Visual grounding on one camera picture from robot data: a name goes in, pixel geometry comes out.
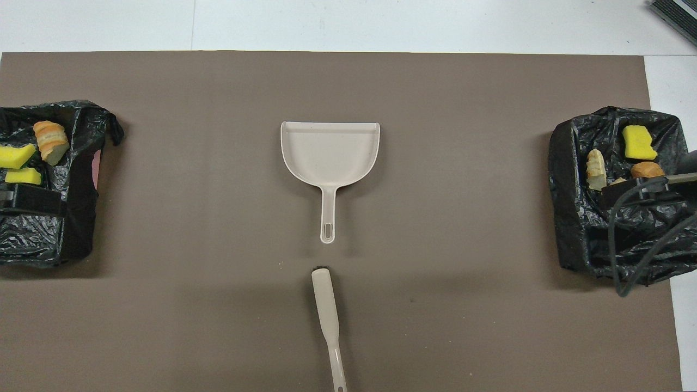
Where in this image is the brown cork-like foam chunk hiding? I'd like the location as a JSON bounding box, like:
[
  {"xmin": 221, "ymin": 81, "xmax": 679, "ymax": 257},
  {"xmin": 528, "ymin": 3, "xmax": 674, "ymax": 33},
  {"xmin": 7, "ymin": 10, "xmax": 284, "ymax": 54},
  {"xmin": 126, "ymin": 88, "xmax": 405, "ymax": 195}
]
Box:
[{"xmin": 630, "ymin": 161, "xmax": 667, "ymax": 180}]

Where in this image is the orange striped foam chunk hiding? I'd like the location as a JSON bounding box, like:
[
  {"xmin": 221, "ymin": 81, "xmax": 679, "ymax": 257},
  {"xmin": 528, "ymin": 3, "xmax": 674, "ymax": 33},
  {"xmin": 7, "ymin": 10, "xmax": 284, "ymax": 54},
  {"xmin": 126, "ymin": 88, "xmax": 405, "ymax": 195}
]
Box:
[{"xmin": 586, "ymin": 148, "xmax": 607, "ymax": 192}]

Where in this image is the arched yellow sponge piece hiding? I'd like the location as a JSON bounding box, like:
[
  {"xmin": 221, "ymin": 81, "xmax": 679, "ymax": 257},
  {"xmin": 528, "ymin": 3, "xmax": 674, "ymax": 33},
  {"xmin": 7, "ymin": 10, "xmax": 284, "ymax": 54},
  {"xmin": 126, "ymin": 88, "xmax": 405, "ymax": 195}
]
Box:
[{"xmin": 0, "ymin": 143, "xmax": 38, "ymax": 170}]

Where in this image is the pale greenish foam chunk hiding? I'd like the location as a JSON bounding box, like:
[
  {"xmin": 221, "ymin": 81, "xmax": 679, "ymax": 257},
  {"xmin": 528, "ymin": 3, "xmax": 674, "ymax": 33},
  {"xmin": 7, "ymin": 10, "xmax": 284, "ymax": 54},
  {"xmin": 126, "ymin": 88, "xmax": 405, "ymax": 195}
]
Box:
[{"xmin": 33, "ymin": 120, "xmax": 70, "ymax": 167}]

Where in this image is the beige plastic dustpan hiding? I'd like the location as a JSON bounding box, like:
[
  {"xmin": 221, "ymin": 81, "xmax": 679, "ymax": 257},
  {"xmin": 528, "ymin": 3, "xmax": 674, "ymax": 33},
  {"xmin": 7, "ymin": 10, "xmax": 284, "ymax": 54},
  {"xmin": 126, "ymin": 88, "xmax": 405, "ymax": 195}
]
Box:
[{"xmin": 280, "ymin": 121, "xmax": 381, "ymax": 244}]

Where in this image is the beige hand brush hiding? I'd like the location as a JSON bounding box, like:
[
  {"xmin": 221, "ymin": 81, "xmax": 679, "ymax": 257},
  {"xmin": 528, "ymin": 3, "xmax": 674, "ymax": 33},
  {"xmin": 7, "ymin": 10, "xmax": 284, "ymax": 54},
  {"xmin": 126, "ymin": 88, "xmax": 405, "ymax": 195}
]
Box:
[{"xmin": 310, "ymin": 267, "xmax": 349, "ymax": 392}]

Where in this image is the black bag bin, pink patch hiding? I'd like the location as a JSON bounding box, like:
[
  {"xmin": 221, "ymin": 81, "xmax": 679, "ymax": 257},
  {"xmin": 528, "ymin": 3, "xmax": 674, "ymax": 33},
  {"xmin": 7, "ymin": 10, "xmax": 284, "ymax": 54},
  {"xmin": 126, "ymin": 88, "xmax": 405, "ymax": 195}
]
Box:
[{"xmin": 0, "ymin": 100, "xmax": 125, "ymax": 268}]

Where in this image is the black bag-lined bin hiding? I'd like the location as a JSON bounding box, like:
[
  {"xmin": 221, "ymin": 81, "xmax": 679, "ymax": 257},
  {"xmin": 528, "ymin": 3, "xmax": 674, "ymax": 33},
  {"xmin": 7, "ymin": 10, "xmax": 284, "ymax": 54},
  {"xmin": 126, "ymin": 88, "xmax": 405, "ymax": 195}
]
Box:
[{"xmin": 548, "ymin": 106, "xmax": 697, "ymax": 286}]

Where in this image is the dark grey ribbed object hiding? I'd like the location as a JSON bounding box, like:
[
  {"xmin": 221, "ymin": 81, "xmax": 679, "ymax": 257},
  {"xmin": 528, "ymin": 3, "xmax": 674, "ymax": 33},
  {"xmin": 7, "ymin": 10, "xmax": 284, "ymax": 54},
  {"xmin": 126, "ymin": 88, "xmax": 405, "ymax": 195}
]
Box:
[{"xmin": 647, "ymin": 0, "xmax": 697, "ymax": 47}]

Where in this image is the large brown table mat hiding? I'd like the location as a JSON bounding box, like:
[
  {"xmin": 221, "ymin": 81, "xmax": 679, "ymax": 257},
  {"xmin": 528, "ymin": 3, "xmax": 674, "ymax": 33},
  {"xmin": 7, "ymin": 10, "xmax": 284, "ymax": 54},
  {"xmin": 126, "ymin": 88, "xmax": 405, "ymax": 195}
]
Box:
[{"xmin": 0, "ymin": 51, "xmax": 684, "ymax": 392}]

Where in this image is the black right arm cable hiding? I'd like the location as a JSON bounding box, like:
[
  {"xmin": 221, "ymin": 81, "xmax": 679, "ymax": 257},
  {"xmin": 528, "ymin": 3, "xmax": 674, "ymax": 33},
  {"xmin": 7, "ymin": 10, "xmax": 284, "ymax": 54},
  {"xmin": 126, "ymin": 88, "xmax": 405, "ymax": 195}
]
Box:
[{"xmin": 607, "ymin": 188, "xmax": 697, "ymax": 298}]

